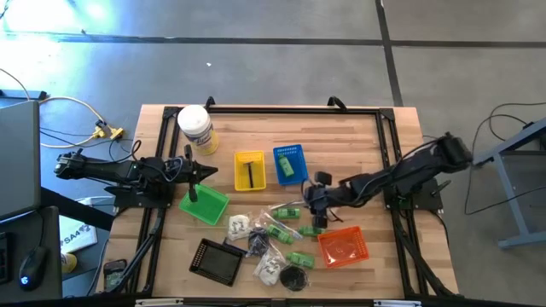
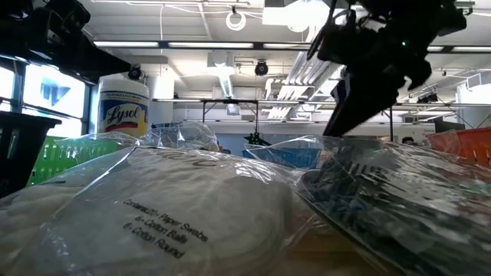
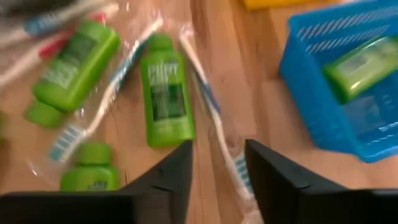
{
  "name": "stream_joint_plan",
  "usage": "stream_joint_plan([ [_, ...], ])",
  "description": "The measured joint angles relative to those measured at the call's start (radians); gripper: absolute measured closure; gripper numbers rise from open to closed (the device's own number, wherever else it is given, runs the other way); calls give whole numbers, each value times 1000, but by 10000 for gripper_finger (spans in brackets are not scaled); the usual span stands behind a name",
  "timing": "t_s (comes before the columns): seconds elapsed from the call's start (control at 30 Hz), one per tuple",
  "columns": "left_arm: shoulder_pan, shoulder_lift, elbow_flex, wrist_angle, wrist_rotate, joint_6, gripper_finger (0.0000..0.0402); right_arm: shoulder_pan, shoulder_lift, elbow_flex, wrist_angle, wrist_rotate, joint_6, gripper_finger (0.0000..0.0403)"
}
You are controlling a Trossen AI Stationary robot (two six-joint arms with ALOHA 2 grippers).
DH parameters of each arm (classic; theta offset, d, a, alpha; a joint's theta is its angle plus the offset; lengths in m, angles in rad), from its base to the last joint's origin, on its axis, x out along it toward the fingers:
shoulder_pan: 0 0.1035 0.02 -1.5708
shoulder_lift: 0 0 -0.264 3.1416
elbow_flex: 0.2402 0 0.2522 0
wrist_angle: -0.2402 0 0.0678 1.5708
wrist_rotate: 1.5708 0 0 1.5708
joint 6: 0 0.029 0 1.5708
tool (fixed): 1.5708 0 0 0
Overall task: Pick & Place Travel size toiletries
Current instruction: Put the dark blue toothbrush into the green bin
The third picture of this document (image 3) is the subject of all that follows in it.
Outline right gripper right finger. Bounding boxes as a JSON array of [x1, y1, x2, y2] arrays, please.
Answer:
[[245, 139, 398, 224]]

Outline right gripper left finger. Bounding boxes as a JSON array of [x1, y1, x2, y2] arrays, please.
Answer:
[[0, 139, 194, 224]]

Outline green travel shampoo bottle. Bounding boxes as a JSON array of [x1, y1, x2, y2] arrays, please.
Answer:
[[139, 32, 197, 149], [322, 34, 398, 105], [58, 142, 121, 192], [23, 20, 121, 129], [0, 113, 6, 146]]

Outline blue white toothbrush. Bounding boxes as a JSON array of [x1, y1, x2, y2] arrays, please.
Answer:
[[178, 26, 265, 224], [0, 0, 116, 47]]

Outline clear bag black small items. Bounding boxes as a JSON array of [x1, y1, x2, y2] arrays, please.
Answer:
[[0, 0, 81, 16]]

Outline crumpled clear blue bag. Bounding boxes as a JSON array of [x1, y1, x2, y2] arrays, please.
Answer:
[[48, 15, 165, 164]]

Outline blue plastic basket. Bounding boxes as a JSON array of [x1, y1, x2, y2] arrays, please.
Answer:
[[279, 0, 398, 164]]

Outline red white wrapped toothbrush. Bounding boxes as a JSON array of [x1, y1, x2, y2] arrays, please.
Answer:
[[0, 9, 121, 88]]

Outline yellow plastic basket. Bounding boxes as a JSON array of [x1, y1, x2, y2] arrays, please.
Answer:
[[242, 0, 341, 12]]

